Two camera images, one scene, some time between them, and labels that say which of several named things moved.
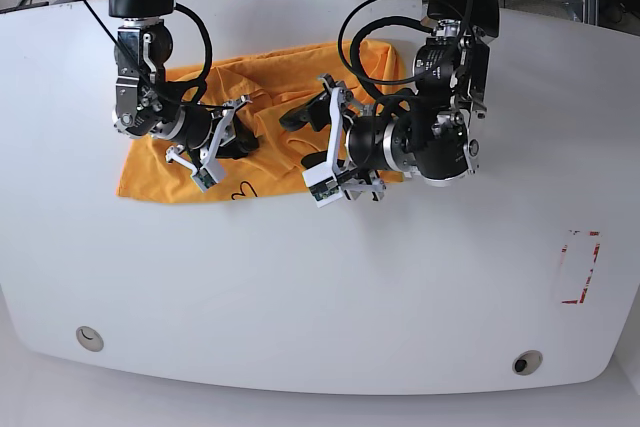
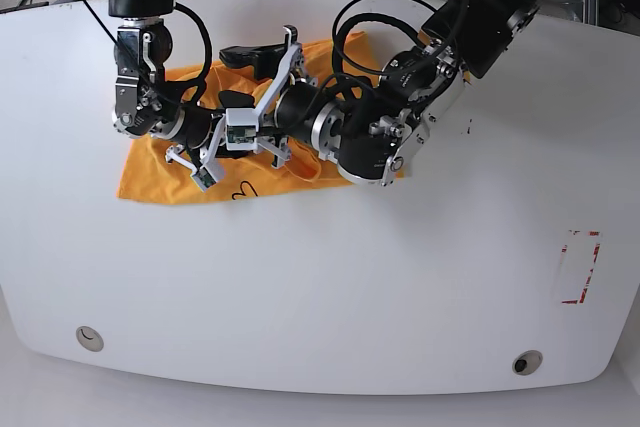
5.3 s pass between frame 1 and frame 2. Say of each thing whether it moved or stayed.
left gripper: stayed
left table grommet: stayed
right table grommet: stayed
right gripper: moved
